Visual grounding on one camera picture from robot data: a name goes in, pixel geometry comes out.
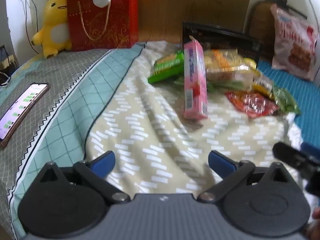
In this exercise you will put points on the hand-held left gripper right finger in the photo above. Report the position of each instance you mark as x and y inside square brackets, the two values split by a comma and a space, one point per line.
[220, 165]

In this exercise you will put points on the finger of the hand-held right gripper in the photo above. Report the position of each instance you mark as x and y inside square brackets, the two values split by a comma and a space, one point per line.
[287, 153]

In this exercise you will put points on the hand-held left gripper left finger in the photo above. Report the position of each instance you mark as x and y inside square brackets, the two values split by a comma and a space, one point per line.
[106, 161]

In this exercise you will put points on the dark green snack packet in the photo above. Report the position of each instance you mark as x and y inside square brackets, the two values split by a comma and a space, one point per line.
[285, 100]

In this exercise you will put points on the red orange snack packet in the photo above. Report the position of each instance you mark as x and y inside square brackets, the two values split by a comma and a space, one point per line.
[252, 103]

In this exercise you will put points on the yellow snack packet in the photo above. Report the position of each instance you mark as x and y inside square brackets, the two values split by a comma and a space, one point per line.
[262, 85]

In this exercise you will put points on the pink snack box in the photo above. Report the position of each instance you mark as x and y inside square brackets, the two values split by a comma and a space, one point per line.
[195, 80]

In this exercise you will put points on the clear snack bag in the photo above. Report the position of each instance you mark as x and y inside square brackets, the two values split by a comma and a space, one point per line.
[225, 67]

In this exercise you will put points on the green cracker packet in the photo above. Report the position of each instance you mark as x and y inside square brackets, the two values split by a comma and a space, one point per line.
[166, 66]

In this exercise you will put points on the black tin box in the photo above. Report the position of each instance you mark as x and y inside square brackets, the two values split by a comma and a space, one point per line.
[247, 47]

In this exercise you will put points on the blue mat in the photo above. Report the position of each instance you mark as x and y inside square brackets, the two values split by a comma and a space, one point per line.
[307, 100]

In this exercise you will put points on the beige patterned blanket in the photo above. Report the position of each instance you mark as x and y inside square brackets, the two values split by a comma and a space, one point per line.
[155, 120]

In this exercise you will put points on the grey teal quilt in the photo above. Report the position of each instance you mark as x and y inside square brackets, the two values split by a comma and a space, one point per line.
[75, 75]

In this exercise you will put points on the smartphone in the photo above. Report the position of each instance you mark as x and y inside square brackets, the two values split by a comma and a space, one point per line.
[22, 107]

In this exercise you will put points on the large pink snack bag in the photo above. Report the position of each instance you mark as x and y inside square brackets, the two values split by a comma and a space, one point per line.
[292, 47]

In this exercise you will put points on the brown chair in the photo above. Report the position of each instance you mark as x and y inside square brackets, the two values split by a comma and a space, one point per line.
[262, 17]

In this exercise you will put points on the yellow plush toy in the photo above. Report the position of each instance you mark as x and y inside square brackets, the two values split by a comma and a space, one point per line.
[53, 30]

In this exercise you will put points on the red gift bag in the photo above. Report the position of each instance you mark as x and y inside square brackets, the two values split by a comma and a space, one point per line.
[112, 17]

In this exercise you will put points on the wooden headboard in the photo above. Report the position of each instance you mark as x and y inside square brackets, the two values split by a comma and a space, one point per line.
[162, 10]

